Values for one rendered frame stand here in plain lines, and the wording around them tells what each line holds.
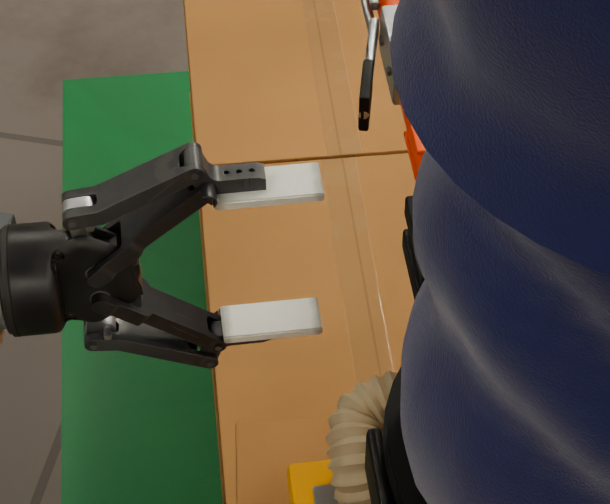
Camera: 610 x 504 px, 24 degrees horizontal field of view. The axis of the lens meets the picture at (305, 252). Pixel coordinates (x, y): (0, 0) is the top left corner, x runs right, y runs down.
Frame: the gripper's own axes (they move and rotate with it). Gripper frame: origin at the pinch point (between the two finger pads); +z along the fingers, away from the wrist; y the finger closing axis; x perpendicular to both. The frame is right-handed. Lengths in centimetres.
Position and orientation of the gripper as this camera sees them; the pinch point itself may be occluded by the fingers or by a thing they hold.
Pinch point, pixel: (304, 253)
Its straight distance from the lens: 98.6
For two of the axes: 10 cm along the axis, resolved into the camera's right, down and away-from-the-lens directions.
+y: 0.0, 6.7, 7.5
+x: 1.2, 7.4, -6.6
